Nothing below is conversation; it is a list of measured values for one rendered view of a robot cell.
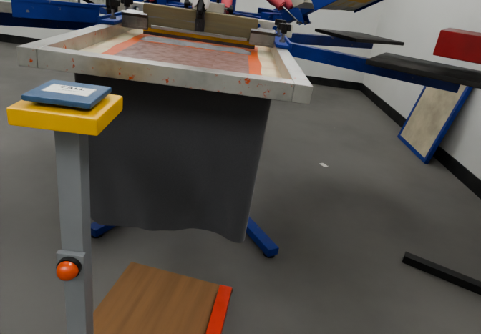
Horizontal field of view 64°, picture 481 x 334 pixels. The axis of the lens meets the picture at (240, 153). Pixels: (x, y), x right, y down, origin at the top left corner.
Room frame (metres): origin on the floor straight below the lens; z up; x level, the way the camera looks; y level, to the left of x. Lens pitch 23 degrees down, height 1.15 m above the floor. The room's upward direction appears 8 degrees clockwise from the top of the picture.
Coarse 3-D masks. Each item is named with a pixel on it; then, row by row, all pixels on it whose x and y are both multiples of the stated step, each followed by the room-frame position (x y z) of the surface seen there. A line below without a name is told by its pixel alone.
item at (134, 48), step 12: (144, 36) 1.31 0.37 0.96; (156, 36) 1.35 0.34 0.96; (120, 48) 1.05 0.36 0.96; (132, 48) 1.08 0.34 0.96; (144, 48) 1.10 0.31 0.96; (156, 48) 1.13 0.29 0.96; (168, 48) 1.16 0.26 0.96; (180, 48) 1.19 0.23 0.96; (192, 48) 1.22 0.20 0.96; (156, 60) 0.96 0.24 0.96; (168, 60) 0.98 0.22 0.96; (180, 60) 1.01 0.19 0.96
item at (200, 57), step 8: (200, 48) 1.25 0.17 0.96; (240, 48) 1.37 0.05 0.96; (256, 48) 1.43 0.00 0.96; (192, 56) 1.09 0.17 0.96; (200, 56) 1.11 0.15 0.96; (208, 56) 1.13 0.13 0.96; (216, 56) 1.15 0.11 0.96; (224, 56) 1.17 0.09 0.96; (232, 56) 1.19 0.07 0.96; (240, 56) 1.21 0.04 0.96; (248, 56) 1.23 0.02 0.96; (256, 56) 1.25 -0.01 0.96; (184, 64) 0.96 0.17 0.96; (192, 64) 0.97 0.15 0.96; (200, 64) 0.99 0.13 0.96; (208, 64) 1.00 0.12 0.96; (216, 64) 1.02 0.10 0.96; (224, 64) 1.03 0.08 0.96; (232, 64) 1.05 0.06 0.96; (240, 64) 1.07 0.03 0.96; (248, 64) 1.09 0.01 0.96; (256, 64) 1.10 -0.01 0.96; (240, 72) 0.96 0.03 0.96; (248, 72) 0.98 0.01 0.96; (256, 72) 0.99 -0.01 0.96
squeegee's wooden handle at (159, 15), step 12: (144, 12) 1.32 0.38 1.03; (156, 12) 1.33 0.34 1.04; (168, 12) 1.33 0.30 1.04; (180, 12) 1.33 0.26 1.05; (192, 12) 1.33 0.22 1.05; (156, 24) 1.33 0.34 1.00; (168, 24) 1.33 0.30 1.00; (180, 24) 1.33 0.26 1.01; (192, 24) 1.33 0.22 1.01; (216, 24) 1.34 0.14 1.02; (228, 24) 1.34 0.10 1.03; (240, 24) 1.34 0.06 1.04; (252, 24) 1.34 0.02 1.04; (240, 36) 1.34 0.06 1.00
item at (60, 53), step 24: (120, 24) 1.29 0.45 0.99; (24, 48) 0.74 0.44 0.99; (48, 48) 0.76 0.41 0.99; (72, 48) 0.91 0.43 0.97; (72, 72) 0.74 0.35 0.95; (96, 72) 0.74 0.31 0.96; (120, 72) 0.75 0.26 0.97; (144, 72) 0.75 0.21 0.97; (168, 72) 0.75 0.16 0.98; (192, 72) 0.75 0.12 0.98; (216, 72) 0.76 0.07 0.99; (288, 72) 0.88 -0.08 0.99; (264, 96) 0.76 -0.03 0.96; (288, 96) 0.76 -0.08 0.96
